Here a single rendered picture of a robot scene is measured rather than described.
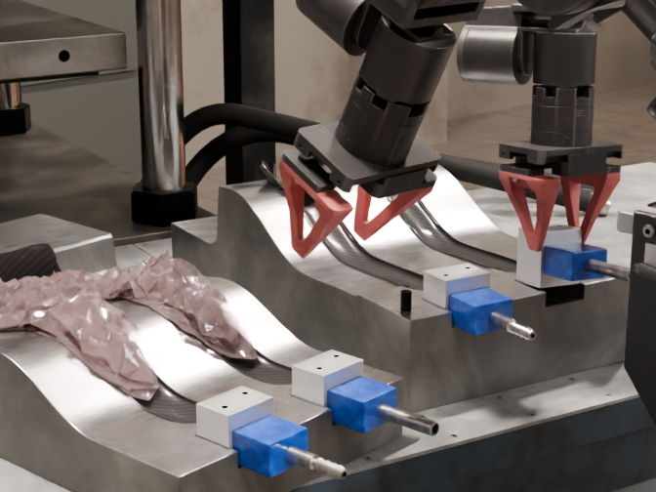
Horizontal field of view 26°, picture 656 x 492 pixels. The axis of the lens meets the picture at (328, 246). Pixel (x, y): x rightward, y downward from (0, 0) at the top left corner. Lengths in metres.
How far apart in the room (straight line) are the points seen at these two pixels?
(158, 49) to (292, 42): 3.93
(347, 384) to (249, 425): 0.11
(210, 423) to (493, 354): 0.33
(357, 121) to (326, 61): 4.93
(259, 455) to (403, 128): 0.27
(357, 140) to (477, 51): 0.33
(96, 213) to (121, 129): 3.25
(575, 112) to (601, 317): 0.21
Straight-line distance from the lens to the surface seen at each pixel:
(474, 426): 1.27
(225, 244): 1.56
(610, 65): 7.53
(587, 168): 1.33
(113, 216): 2.00
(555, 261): 1.34
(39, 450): 1.19
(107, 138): 5.24
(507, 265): 1.45
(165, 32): 1.90
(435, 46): 1.01
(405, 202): 1.11
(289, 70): 5.83
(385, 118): 1.03
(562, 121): 1.32
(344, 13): 1.04
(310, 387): 1.17
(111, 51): 1.95
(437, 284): 1.29
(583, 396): 1.35
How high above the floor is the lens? 1.31
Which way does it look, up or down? 17 degrees down
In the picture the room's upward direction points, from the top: straight up
